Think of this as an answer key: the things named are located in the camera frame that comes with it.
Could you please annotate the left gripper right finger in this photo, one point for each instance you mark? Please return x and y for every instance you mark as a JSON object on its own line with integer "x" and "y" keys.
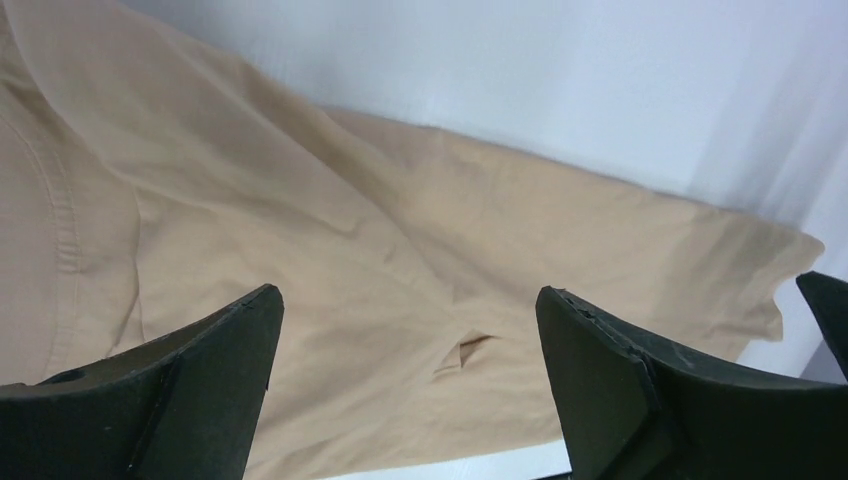
{"x": 635, "y": 405}

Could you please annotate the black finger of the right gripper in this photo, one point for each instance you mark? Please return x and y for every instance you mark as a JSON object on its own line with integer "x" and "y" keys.
{"x": 826, "y": 297}

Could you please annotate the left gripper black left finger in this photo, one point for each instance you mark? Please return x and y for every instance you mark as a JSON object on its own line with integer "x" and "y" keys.
{"x": 182, "y": 406}

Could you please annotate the beige t shirt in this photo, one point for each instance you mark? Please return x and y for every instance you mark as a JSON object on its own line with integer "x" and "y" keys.
{"x": 148, "y": 179}

